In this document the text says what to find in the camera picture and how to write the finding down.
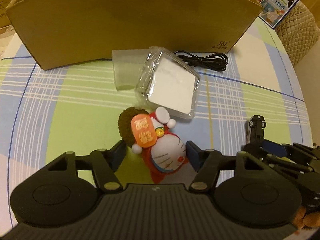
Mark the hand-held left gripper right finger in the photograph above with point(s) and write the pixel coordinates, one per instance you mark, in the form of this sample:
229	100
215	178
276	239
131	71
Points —
193	155

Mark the red cat plush toy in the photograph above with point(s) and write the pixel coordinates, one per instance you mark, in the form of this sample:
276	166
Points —
165	152

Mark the chair with quilted cover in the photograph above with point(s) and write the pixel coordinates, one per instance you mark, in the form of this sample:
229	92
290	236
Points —
300	35

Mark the illustrated blue milk carton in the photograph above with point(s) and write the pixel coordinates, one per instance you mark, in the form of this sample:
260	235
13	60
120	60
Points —
277	2

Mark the translucent plastic cup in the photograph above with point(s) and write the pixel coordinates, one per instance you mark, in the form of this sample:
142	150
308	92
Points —
127	67

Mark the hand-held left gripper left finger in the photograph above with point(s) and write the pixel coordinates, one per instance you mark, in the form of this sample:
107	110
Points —
119	153

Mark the brown cardboard box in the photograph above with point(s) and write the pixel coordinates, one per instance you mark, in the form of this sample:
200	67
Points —
125	22

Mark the checkered tablecloth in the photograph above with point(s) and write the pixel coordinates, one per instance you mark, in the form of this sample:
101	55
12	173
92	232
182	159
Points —
75	100

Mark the clear plastic square box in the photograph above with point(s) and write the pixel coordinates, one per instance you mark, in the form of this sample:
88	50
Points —
172	87

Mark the person's right hand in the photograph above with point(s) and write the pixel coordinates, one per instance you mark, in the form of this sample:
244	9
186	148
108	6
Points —
308	220

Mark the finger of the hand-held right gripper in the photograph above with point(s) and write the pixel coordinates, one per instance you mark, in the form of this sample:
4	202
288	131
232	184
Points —
273	147
277	162

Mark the black toy car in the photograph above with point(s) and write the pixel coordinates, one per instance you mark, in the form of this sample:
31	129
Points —
255	128

